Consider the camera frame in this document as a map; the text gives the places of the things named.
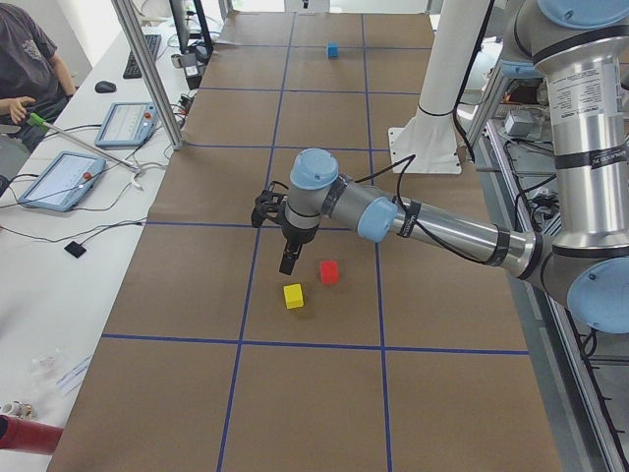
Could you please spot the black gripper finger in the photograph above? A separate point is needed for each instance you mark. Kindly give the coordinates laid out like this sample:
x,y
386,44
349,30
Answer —
x,y
291,253

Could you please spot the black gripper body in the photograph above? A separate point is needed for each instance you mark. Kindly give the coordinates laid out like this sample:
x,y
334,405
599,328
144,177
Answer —
x,y
298,236

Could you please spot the red block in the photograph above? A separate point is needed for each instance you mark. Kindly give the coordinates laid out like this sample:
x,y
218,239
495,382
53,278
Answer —
x,y
329,272

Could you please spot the yellow block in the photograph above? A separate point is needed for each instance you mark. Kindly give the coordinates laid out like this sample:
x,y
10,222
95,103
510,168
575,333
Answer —
x,y
293,296

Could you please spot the blue block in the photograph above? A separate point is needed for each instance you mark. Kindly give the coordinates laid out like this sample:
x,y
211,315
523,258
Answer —
x,y
332,50

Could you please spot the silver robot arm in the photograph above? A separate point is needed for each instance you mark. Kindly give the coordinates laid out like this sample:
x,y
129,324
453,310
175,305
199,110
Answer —
x,y
575,45

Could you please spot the brown paper table cover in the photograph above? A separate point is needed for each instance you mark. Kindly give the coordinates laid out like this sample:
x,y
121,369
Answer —
x,y
414,360

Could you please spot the far blue teach pendant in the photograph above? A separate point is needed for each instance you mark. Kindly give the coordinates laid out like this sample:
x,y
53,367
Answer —
x,y
127,125

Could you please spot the blue teach pendant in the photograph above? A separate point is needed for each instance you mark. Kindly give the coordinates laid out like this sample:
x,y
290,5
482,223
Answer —
x,y
64,182
127,125

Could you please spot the small black square pad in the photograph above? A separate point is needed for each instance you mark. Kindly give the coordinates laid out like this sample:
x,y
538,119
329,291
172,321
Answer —
x,y
75,249

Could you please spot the black monitor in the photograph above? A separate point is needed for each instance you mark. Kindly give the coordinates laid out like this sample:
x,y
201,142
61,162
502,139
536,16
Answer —
x,y
192,30

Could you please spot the near blue teach pendant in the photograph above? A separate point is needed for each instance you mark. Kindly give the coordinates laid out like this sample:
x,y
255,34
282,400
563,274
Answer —
x,y
64,182

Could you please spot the black computer mouse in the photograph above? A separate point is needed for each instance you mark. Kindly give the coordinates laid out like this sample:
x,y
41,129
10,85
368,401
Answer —
x,y
105,87

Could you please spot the seated person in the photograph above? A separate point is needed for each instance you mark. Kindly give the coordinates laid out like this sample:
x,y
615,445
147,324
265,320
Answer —
x,y
34,77

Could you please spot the red cylinder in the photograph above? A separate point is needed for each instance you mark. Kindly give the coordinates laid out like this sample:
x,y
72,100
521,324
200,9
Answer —
x,y
29,436

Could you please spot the white camera mast pedestal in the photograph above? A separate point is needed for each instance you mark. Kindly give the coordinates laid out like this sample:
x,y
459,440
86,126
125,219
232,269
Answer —
x,y
428,142

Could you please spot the aluminium frame post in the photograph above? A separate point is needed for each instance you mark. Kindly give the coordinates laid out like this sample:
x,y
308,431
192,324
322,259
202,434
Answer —
x,y
134,34

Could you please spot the metal rod green handle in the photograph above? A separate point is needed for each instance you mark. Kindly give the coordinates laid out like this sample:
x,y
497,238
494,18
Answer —
x,y
36,120

